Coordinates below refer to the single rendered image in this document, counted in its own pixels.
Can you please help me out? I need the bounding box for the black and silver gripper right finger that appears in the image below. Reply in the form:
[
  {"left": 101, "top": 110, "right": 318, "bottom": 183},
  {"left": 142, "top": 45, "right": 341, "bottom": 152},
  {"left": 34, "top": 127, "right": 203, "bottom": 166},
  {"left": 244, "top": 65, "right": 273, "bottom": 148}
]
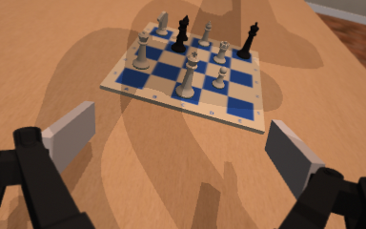
[{"left": 264, "top": 119, "right": 366, "bottom": 229}]

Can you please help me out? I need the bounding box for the white chess rook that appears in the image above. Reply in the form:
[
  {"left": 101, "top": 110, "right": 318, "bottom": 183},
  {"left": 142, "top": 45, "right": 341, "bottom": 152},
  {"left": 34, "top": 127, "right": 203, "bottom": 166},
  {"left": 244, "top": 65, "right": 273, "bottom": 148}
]
[{"left": 213, "top": 41, "right": 230, "bottom": 64}]

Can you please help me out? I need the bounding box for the white pawn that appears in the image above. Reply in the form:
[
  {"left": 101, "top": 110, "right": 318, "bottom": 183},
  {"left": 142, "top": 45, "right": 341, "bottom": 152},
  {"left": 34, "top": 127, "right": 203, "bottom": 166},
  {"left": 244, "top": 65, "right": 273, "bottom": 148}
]
[{"left": 212, "top": 67, "right": 227, "bottom": 89}]

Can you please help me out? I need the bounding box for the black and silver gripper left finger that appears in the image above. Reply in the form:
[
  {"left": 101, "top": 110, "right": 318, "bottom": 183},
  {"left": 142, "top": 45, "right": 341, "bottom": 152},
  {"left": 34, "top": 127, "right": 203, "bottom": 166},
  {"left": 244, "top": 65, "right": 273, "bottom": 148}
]
[{"left": 0, "top": 101, "right": 95, "bottom": 229}]

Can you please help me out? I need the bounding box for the blue and tan chessboard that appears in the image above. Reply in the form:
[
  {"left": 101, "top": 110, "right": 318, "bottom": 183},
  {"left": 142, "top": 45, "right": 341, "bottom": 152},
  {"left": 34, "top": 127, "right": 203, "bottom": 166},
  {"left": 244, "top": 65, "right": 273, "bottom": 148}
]
[{"left": 100, "top": 22, "right": 265, "bottom": 135}]

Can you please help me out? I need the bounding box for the white knight chess piece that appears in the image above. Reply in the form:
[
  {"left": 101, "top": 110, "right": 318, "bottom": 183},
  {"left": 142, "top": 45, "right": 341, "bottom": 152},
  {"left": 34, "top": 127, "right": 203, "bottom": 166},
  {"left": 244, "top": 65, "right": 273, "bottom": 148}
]
[{"left": 155, "top": 11, "right": 168, "bottom": 36}]

